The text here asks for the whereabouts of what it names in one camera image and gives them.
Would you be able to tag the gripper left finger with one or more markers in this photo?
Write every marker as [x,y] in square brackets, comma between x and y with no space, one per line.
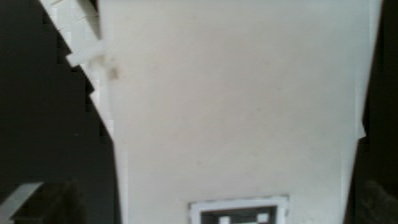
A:
[43,203]

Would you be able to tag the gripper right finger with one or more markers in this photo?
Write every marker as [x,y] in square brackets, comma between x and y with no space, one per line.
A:
[377,205]

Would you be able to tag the small white tagged block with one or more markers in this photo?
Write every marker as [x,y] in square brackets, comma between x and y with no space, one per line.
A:
[235,94]

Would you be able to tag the white cabinet body box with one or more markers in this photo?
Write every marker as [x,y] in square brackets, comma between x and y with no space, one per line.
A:
[75,18]

